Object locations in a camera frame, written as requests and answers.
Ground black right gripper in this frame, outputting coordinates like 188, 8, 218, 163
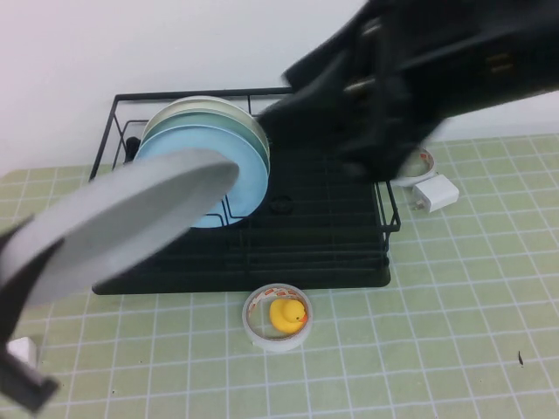
257, 56, 446, 180

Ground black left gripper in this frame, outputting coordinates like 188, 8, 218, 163
0, 241, 63, 414

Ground grey plate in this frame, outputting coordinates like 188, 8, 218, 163
0, 147, 242, 306

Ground light blue plate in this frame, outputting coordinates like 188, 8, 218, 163
133, 124, 272, 229

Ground pale green plate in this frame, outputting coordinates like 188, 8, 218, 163
142, 111, 268, 154

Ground cream plate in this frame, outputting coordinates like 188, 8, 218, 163
141, 95, 268, 152

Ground white foam cube block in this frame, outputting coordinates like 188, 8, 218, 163
6, 338, 38, 364

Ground white tape roll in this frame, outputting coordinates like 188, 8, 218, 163
390, 147, 438, 189
242, 283, 314, 353

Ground white power adapter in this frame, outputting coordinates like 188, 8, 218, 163
411, 174, 461, 215

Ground black plastic drain tray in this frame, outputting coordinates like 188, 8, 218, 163
91, 130, 391, 296

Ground yellow rubber duck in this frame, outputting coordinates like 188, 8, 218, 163
269, 299, 308, 335

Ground green checked tablecloth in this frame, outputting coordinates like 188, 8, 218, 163
0, 134, 559, 419

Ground black wire dish rack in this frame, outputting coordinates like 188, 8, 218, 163
88, 86, 402, 267

